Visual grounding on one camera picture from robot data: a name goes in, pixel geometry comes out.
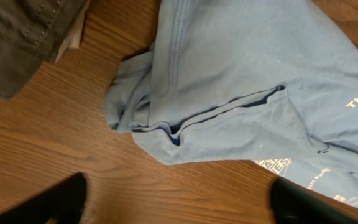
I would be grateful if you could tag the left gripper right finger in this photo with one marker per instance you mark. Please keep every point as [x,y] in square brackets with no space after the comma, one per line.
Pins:
[290,204]

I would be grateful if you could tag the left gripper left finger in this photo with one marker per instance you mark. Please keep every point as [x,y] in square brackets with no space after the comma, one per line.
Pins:
[62,203]

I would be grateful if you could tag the light blue printed t-shirt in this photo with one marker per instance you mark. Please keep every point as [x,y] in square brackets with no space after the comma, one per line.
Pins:
[274,82]

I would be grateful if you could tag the folded grey trousers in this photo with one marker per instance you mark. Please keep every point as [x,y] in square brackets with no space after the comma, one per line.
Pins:
[31,32]

